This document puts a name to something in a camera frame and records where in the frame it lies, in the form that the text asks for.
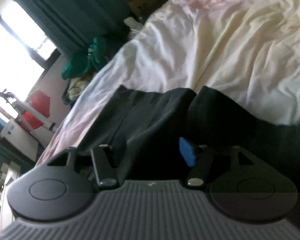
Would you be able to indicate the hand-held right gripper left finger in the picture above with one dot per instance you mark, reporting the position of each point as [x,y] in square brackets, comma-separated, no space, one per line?
[101,162]

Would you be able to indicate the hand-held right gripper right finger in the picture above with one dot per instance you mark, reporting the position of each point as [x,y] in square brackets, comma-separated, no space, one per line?
[187,152]

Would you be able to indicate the black pants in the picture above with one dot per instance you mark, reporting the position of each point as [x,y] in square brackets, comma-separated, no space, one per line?
[152,120]

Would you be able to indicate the pale yellow clothes pile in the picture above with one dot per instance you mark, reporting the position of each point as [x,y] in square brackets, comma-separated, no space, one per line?
[76,87]

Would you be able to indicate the white vanity desk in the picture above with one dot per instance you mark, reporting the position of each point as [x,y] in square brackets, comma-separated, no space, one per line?
[8,177]

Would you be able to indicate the grey-blue curtain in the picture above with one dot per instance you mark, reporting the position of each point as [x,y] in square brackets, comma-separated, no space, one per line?
[5,150]

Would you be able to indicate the green cloth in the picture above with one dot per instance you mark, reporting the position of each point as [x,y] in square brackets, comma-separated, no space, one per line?
[75,65]

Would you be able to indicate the pastel bed duvet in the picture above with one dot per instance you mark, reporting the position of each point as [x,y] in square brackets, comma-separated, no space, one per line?
[227,42]

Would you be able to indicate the white plastic bag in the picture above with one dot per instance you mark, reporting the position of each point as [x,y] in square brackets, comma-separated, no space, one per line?
[132,22]

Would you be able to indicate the window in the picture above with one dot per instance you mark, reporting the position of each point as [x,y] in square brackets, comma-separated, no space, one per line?
[5,42]

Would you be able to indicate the teal curtain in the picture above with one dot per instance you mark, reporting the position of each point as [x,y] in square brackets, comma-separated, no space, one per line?
[65,10]

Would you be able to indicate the brown paper bag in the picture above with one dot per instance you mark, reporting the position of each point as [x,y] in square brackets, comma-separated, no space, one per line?
[142,0]

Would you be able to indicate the white camera tripod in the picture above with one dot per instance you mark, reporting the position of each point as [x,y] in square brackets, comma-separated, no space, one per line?
[32,110]

